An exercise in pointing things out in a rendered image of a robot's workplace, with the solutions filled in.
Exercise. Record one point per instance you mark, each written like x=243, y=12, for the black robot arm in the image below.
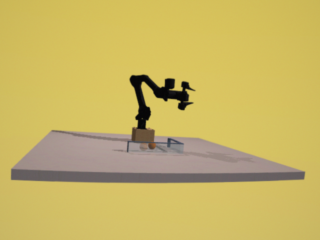
x=164, y=92

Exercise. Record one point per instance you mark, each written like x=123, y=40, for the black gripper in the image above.
x=182, y=105

